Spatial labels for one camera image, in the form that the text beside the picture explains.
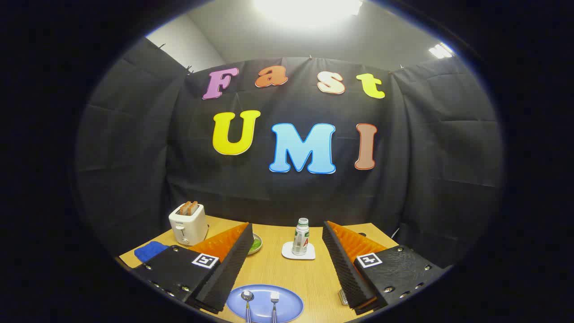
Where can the white square coaster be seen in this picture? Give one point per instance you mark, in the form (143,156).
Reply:
(309,255)

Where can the brown toast slice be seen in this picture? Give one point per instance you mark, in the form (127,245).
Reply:
(184,208)
(193,207)

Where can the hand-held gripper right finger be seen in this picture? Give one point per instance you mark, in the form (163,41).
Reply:
(345,269)

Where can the grey food plate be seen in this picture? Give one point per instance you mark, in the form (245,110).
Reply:
(258,249)

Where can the blue folded towel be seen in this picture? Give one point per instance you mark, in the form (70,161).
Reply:
(150,251)

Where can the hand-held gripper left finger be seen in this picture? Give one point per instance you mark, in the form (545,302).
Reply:
(228,273)

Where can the green lettuce leaf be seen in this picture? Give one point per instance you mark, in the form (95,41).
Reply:
(255,244)

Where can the blue round plate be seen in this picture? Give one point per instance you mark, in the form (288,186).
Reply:
(291,307)

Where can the black backdrop cloth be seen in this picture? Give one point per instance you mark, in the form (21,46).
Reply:
(412,157)

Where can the large ceiling light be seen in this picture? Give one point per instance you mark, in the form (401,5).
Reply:
(307,9)

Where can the small ceiling light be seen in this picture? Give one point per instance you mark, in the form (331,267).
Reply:
(440,50)

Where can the white bottle green cap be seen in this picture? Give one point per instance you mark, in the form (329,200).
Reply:
(300,240)

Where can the white toaster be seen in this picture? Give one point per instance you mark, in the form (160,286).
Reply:
(190,226)

